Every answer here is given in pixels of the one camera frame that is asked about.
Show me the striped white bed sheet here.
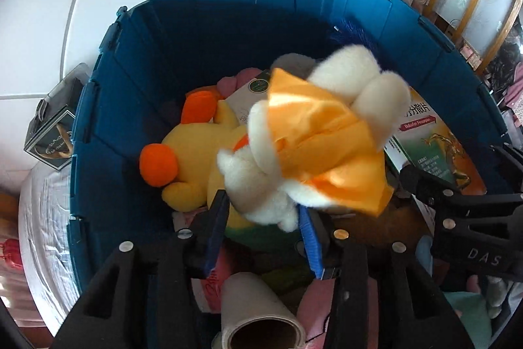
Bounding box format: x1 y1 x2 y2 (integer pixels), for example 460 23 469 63
19 163 80 335

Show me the white paper roll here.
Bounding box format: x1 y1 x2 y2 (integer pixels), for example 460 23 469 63
221 272 306 349

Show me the green orange medicine box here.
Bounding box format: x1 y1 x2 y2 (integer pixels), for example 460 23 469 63
384 89 487 195

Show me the white orange plush toy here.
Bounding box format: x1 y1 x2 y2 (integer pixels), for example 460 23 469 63
216 45 411 232

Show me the pink tissue pack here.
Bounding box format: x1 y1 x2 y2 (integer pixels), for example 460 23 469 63
172 207 234 314

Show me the blue plastic storage crate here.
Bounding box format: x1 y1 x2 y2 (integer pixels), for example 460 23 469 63
67 0 510 289

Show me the white green small box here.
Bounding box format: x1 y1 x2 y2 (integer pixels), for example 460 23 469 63
225 70 270 125

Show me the grey fluffy plush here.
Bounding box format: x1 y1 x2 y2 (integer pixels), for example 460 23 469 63
270 53 316 80

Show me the pink pig plush teal dress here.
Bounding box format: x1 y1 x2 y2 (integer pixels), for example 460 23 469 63
297 275 509 348

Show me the black gift box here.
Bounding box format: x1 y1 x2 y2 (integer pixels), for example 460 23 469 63
24 63 91 170

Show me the yellow duck plush green hat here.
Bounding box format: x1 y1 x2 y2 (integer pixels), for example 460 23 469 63
139 90 299 250

